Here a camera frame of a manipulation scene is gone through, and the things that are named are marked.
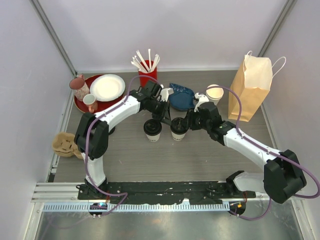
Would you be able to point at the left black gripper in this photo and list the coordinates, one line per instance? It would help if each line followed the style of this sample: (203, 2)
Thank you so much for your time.
(161, 116)

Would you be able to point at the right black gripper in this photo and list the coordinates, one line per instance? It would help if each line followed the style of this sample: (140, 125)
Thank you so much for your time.
(190, 118)

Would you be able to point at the black lid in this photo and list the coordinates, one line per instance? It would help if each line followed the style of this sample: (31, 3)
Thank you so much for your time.
(179, 125)
(152, 127)

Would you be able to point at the white paper cup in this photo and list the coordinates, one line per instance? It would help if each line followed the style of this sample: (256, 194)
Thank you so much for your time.
(177, 137)
(153, 138)

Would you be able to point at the stack of paper cups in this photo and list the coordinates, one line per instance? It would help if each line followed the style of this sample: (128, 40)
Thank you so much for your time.
(214, 93)

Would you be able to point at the stack of black lids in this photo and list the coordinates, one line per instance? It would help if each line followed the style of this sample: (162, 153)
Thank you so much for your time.
(111, 131)

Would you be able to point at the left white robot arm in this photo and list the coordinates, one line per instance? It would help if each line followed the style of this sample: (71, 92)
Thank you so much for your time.
(92, 135)

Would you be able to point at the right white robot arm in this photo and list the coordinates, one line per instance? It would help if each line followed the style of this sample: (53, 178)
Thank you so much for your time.
(281, 177)

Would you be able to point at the blue leaf-shaped dish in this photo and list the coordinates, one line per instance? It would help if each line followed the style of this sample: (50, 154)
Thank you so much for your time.
(182, 98)

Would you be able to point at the red cylindrical straw holder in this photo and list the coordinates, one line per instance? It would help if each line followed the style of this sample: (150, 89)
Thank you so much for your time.
(149, 76)

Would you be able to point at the bundle of wrapped straws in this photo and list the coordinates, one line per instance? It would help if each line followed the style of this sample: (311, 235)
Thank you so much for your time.
(145, 65)

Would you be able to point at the white paper plate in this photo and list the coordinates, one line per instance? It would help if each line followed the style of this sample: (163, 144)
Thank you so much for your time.
(107, 87)

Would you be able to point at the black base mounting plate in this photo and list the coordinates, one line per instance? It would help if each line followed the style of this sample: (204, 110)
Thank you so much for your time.
(164, 193)

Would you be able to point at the brown paper bag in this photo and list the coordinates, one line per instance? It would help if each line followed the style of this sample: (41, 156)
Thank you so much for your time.
(251, 85)

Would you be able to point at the red round plate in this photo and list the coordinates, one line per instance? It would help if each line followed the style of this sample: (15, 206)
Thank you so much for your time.
(101, 105)

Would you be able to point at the pink floral pitcher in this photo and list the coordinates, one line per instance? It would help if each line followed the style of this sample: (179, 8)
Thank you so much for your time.
(79, 87)

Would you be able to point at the beige pulp cup carrier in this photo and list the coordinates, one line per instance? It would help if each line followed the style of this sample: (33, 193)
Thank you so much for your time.
(64, 146)

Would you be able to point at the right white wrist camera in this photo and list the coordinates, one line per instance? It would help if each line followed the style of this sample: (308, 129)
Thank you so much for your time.
(200, 98)

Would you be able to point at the small pink-handled mug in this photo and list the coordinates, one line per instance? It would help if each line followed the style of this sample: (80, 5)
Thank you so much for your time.
(91, 102)

